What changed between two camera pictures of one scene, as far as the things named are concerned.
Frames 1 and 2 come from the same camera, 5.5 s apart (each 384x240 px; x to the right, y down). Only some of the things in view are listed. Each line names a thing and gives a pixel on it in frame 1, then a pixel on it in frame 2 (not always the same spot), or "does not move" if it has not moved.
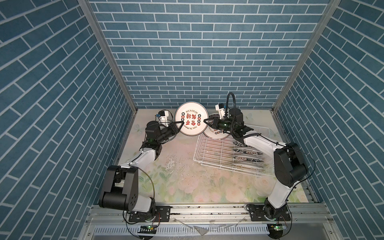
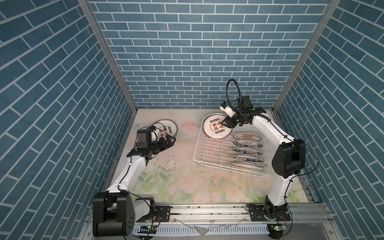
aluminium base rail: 211,215 does not move
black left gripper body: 165,133 to 157,146
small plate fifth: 250,167 does not move
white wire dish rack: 230,154 does not move
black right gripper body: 223,125 to 237,118
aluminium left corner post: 92,18 does not move
